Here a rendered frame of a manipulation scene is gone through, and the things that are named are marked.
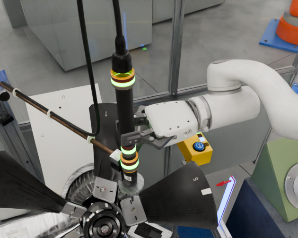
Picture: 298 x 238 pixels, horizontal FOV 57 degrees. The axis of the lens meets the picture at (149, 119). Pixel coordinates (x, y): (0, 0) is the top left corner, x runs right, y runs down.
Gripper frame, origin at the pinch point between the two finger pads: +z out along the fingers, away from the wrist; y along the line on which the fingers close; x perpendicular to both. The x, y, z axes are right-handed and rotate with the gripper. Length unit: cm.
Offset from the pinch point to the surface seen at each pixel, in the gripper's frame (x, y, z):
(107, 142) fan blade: -18.7, 14.9, 3.4
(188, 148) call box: -46, 26, -31
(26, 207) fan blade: -29.8, 8.0, 30.0
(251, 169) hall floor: -154, 65, -120
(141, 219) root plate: -35.0, -3.9, -1.2
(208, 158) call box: -51, 21, -39
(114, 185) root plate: -25.6, 4.1, 4.4
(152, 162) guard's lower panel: -111, 70, -31
